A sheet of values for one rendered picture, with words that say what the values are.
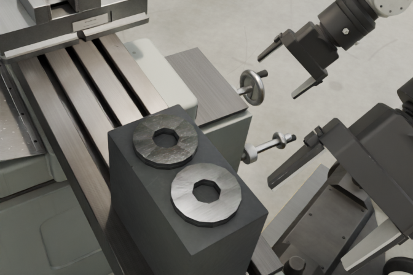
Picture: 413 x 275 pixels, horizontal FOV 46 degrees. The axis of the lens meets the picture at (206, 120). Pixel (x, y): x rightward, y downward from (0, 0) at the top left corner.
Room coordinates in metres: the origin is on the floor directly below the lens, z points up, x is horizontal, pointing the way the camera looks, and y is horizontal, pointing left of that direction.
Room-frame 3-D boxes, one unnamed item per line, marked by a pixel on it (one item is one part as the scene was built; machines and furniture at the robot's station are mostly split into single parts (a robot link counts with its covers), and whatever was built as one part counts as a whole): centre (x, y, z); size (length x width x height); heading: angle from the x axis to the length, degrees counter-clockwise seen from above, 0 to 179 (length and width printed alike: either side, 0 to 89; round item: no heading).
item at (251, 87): (1.08, -0.09, 0.65); 0.16 x 0.12 x 0.12; 128
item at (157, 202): (0.39, 0.02, 1.05); 0.22 x 0.12 x 0.20; 41
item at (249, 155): (0.99, -0.20, 0.53); 0.22 x 0.06 x 0.06; 128
